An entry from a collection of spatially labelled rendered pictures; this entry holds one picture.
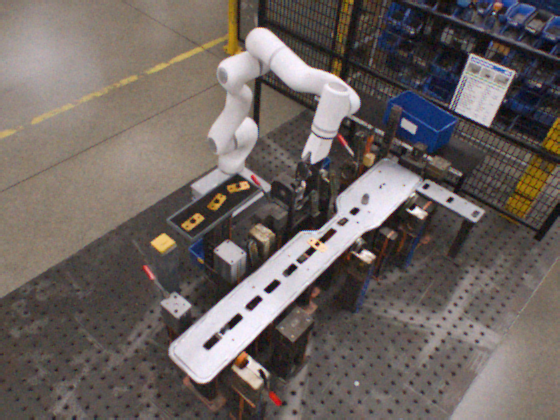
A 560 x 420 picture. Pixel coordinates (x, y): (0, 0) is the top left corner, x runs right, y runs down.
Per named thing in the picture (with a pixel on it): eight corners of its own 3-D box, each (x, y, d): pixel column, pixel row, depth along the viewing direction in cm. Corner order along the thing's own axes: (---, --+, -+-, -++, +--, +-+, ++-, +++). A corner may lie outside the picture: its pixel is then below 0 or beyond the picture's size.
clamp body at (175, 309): (182, 372, 193) (175, 323, 166) (162, 354, 197) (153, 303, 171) (201, 355, 198) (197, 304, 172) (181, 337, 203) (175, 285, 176)
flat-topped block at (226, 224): (216, 287, 220) (214, 218, 187) (203, 277, 223) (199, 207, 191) (232, 274, 225) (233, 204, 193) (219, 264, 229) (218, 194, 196)
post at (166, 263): (171, 324, 206) (162, 257, 174) (159, 313, 210) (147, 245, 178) (185, 312, 211) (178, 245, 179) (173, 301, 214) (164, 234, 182)
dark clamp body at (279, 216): (273, 282, 224) (279, 226, 196) (251, 266, 229) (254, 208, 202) (288, 268, 230) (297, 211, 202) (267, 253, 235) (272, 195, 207)
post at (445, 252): (459, 266, 237) (482, 225, 216) (437, 253, 242) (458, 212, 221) (465, 258, 240) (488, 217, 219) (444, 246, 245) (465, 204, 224)
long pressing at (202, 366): (208, 395, 158) (208, 392, 157) (161, 349, 168) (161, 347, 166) (425, 180, 234) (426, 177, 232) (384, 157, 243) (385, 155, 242)
